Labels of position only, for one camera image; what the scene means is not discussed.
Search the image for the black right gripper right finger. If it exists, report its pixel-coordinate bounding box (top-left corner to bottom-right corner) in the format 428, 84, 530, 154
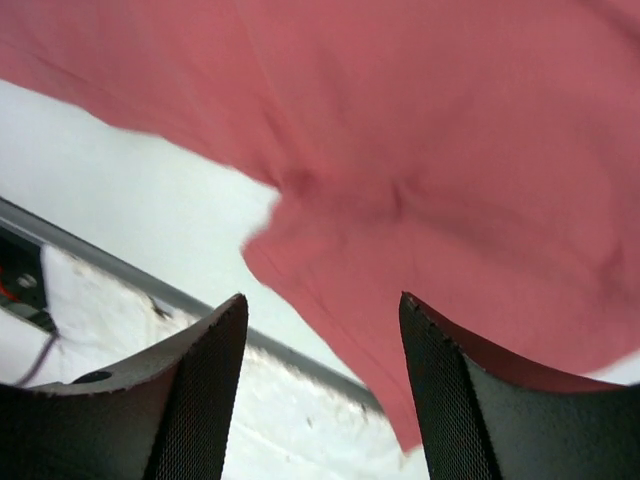
399, 293, 639, 479

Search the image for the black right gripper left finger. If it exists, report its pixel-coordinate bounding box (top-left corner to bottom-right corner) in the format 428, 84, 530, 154
1, 295, 248, 480

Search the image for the red t shirt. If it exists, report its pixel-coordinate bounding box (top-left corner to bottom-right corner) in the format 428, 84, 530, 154
1, 1, 639, 449

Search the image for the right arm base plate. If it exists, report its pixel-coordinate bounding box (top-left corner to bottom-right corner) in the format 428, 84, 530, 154
1, 227, 57, 333

